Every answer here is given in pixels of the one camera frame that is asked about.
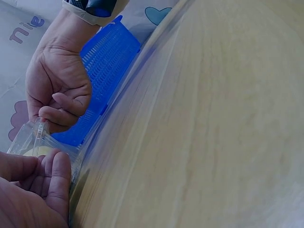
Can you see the person's right hand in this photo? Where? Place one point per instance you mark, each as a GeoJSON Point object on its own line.
{"type": "Point", "coordinates": [64, 71]}

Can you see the person's left hand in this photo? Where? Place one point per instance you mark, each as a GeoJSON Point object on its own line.
{"type": "Point", "coordinates": [26, 204]}

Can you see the person's right thumb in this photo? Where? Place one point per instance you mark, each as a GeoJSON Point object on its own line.
{"type": "Point", "coordinates": [34, 109]}

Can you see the person's left fingers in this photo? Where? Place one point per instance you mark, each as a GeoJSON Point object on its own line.
{"type": "Point", "coordinates": [35, 181]}

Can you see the person's left thumb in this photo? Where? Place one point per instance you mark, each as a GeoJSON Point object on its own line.
{"type": "Point", "coordinates": [19, 166]}

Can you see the person's right fingers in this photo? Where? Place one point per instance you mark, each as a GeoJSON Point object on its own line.
{"type": "Point", "coordinates": [57, 127]}

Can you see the clear plastic packaging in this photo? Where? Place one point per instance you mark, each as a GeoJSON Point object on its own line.
{"type": "Point", "coordinates": [28, 139]}

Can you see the person's right forearm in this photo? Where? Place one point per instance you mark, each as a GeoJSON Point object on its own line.
{"type": "Point", "coordinates": [69, 31]}

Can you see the pale yellow round item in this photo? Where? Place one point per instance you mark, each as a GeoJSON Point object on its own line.
{"type": "Point", "coordinates": [41, 151]}

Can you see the blue plastic basket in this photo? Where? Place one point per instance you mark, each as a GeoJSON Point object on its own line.
{"type": "Point", "coordinates": [107, 66]}

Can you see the black wrist band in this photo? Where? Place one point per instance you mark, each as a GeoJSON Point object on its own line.
{"type": "Point", "coordinates": [101, 8]}

